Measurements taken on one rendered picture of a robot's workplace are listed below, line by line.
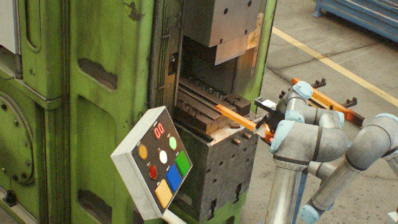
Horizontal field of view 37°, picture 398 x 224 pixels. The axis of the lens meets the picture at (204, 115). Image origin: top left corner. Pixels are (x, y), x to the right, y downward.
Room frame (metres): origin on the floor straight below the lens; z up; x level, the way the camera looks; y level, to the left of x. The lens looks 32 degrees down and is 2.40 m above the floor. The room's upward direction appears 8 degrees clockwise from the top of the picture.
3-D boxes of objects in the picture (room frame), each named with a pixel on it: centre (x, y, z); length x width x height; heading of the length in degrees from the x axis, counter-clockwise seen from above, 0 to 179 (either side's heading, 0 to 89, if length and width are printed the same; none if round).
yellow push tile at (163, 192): (1.67, 0.11, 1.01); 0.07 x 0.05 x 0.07; 166
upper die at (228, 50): (2.42, 0.09, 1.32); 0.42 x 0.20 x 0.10; 51
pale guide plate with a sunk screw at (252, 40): (2.61, -0.17, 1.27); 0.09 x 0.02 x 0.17; 141
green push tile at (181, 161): (1.86, 0.06, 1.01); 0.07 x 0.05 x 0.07; 166
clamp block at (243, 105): (2.46, -0.14, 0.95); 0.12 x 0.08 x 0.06; 51
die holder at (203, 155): (2.47, 0.06, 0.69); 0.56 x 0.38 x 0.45; 51
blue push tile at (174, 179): (1.77, 0.09, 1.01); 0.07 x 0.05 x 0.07; 166
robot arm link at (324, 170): (1.94, -0.54, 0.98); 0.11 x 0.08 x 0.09; 51
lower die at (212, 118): (2.42, 0.09, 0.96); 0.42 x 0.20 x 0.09; 51
